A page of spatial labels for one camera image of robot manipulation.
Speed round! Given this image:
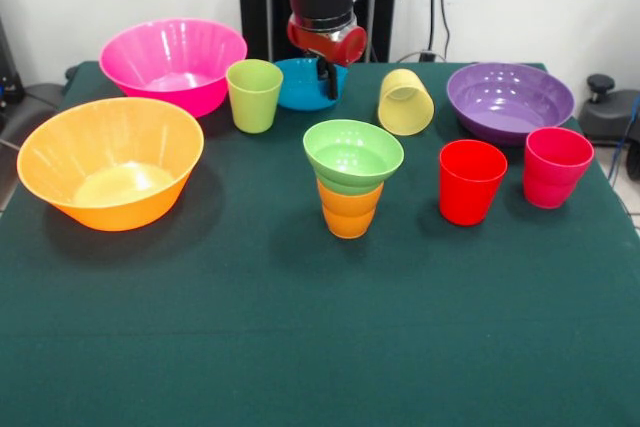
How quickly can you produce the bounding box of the large pink bowl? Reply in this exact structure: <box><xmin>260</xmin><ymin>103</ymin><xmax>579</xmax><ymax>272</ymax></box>
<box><xmin>98</xmin><ymin>17</ymin><xmax>249</xmax><ymax>119</ymax></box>

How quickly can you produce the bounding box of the dark green tablecloth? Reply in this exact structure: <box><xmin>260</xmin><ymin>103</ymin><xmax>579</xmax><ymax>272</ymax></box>
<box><xmin>0</xmin><ymin>60</ymin><xmax>640</xmax><ymax>427</ymax></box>

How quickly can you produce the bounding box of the dark chair base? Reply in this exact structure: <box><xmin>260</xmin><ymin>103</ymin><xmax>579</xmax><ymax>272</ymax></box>
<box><xmin>579</xmin><ymin>73</ymin><xmax>640</xmax><ymax>148</ymax></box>
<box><xmin>0</xmin><ymin>80</ymin><xmax>69</xmax><ymax>146</ymax></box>

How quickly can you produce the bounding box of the blue bowl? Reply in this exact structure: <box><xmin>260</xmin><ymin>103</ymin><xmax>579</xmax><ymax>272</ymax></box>
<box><xmin>273</xmin><ymin>57</ymin><xmax>349</xmax><ymax>112</ymax></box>

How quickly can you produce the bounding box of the large orange bowl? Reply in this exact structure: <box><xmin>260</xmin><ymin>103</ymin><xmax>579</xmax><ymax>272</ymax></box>
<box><xmin>16</xmin><ymin>96</ymin><xmax>206</xmax><ymax>233</ymax></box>

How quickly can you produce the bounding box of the red cup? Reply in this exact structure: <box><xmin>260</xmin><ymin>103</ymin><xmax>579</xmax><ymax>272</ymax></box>
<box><xmin>438</xmin><ymin>139</ymin><xmax>509</xmax><ymax>227</ymax></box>

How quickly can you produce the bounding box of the yellow cup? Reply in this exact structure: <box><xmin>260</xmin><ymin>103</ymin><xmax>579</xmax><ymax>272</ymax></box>
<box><xmin>376</xmin><ymin>68</ymin><xmax>435</xmax><ymax>137</ymax></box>

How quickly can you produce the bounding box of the purple bowl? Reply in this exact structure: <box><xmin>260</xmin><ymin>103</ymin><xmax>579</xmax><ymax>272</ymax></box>
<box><xmin>445</xmin><ymin>62</ymin><xmax>576</xmax><ymax>148</ymax></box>

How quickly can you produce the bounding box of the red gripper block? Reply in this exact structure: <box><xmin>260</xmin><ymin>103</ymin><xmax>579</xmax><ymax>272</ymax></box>
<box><xmin>286</xmin><ymin>17</ymin><xmax>369</xmax><ymax>101</ymax></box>

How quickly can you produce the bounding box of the magenta cup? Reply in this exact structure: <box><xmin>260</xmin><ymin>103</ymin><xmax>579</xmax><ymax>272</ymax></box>
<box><xmin>523</xmin><ymin>127</ymin><xmax>596</xmax><ymax>210</ymax></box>

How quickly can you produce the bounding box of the small green bowl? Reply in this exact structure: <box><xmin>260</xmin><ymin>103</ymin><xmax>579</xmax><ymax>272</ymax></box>
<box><xmin>302</xmin><ymin>119</ymin><xmax>405</xmax><ymax>197</ymax></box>

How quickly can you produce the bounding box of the orange cup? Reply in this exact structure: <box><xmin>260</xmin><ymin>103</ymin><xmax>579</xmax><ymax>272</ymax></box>
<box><xmin>316</xmin><ymin>179</ymin><xmax>385</xmax><ymax>241</ymax></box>

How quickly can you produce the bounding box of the lime green cup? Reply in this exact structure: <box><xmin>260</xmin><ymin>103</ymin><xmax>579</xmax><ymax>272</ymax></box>
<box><xmin>225</xmin><ymin>58</ymin><xmax>285</xmax><ymax>135</ymax></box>

